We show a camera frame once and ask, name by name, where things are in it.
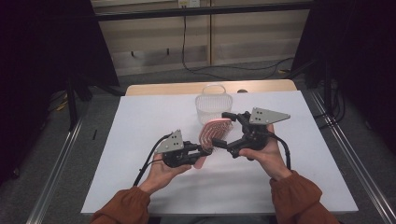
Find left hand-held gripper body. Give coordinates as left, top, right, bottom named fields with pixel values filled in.
left=154, top=129, right=198, bottom=169

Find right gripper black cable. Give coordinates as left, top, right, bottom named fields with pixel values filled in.
left=266, top=132, right=292, bottom=172

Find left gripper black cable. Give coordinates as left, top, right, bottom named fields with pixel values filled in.
left=133, top=133, right=174, bottom=188

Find person's left hand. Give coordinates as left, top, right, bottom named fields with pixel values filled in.
left=138, top=161, right=192, bottom=196

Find black floor cables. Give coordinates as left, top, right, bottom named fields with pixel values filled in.
left=312, top=83, right=347, bottom=129

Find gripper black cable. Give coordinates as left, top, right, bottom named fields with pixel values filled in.
left=133, top=133, right=174, bottom=188
left=266, top=132, right=292, bottom=172

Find metal floor rail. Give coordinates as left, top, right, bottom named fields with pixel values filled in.
left=310, top=91, right=396, bottom=224
left=25, top=117, right=86, bottom=224

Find black metal stand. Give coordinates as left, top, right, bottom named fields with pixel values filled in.
left=66, top=74, right=93, bottom=131
left=322, top=58, right=334, bottom=115

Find yellow floor cable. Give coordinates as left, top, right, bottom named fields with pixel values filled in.
left=55, top=98, right=69, bottom=113

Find pink hairbrush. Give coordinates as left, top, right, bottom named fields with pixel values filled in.
left=192, top=117, right=234, bottom=171

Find long black wall cable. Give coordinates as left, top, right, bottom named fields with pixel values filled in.
left=181, top=15, right=295, bottom=81

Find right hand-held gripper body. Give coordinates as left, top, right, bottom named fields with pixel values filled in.
left=236, top=106, right=291, bottom=155

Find white wall outlet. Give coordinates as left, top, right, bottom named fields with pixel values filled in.
left=177, top=0, right=201, bottom=8

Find clear plastic basket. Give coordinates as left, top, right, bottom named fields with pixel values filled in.
left=194, top=83, right=233, bottom=126

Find white table board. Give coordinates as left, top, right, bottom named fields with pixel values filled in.
left=80, top=91, right=360, bottom=217

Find black horizontal bar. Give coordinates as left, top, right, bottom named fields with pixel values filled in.
left=92, top=1, right=314, bottom=22

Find black curtain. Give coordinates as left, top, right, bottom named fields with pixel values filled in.
left=290, top=0, right=396, bottom=154
left=0, top=0, right=121, bottom=186

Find wooden table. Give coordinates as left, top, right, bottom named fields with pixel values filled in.
left=125, top=78, right=298, bottom=97

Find person's right hand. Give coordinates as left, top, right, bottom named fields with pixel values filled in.
left=238, top=123, right=294, bottom=181

